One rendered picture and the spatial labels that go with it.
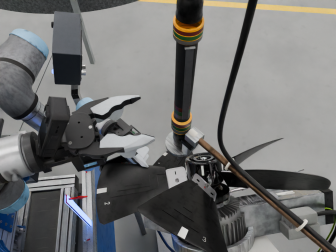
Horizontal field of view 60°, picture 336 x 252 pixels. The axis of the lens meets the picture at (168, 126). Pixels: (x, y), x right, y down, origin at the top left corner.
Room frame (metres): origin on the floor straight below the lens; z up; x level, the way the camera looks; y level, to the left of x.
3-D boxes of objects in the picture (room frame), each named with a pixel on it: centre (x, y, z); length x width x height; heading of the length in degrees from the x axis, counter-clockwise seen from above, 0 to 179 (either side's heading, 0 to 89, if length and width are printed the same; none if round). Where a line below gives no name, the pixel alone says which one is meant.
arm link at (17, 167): (0.21, 0.25, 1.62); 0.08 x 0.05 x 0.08; 18
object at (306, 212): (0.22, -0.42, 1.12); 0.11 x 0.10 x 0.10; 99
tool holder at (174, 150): (0.33, -0.04, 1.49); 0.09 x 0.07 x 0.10; 44
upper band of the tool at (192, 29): (0.33, -0.03, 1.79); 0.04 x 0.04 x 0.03
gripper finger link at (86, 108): (0.29, 0.14, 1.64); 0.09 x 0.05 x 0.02; 130
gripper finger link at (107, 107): (0.31, 0.10, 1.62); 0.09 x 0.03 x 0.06; 130
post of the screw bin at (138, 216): (0.41, 0.17, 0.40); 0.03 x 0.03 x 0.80; 24
